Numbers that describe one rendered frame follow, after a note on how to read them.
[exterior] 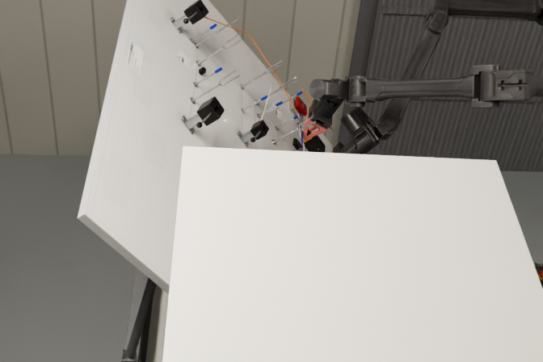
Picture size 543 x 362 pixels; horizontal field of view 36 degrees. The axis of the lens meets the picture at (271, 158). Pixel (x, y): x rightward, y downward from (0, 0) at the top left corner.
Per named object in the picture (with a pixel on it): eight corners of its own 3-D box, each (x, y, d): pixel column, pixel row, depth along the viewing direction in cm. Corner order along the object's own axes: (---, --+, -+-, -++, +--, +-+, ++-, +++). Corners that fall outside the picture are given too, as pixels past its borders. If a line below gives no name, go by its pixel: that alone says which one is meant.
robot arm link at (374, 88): (503, 108, 213) (503, 65, 213) (494, 107, 208) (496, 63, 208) (355, 110, 237) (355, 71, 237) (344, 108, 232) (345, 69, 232)
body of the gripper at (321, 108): (309, 119, 238) (323, 99, 234) (310, 103, 246) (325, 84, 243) (328, 130, 239) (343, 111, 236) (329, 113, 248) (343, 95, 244)
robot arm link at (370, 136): (378, 142, 241) (384, 141, 246) (364, 124, 242) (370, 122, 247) (359, 156, 244) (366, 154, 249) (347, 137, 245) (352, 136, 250)
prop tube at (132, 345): (134, 359, 199) (161, 275, 180) (133, 368, 197) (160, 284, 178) (121, 356, 198) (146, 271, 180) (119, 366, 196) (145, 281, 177)
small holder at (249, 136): (232, 142, 214) (254, 129, 212) (239, 129, 223) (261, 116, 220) (242, 156, 216) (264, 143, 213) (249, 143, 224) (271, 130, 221)
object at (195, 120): (172, 130, 188) (203, 111, 185) (184, 112, 198) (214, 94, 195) (183, 146, 189) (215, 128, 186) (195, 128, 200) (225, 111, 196)
